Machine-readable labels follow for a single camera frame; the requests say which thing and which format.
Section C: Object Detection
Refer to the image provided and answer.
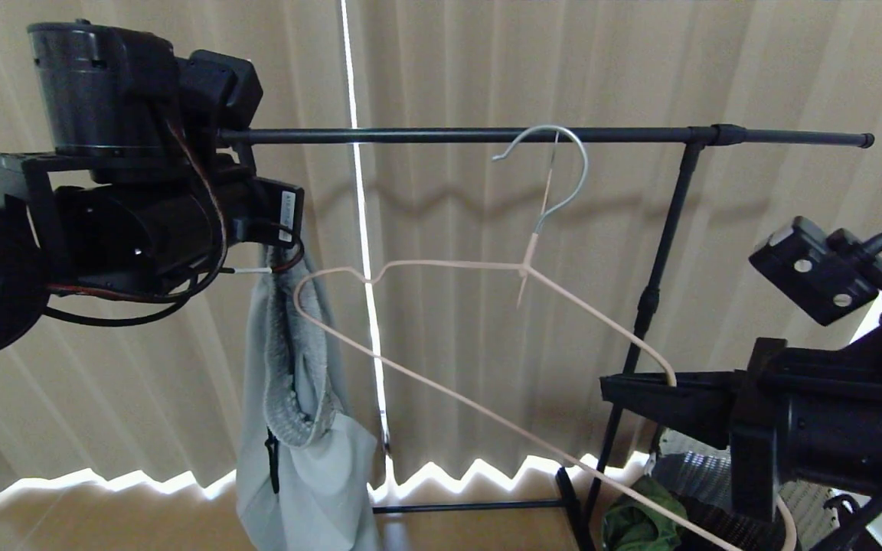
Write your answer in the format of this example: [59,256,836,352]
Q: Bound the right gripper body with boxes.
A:
[728,337,882,521]

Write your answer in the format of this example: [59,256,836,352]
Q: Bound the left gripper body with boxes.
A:
[54,176,305,295]

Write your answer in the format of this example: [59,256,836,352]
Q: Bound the pale grey shorts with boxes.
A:
[236,245,381,551]

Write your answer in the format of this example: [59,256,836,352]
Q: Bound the pink clothes hanger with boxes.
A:
[514,130,562,308]
[293,125,798,551]

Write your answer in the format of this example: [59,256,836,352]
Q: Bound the white laundry basket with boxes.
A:
[652,429,871,551]

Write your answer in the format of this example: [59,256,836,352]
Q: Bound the black clothes rack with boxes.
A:
[215,122,874,551]

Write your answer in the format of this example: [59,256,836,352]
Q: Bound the green garment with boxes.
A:
[602,474,691,551]

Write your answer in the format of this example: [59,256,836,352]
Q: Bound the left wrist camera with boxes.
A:
[175,48,264,181]

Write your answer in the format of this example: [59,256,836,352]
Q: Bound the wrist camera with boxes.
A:
[175,48,264,181]
[749,217,882,360]

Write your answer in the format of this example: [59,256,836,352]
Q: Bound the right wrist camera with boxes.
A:
[749,217,882,360]

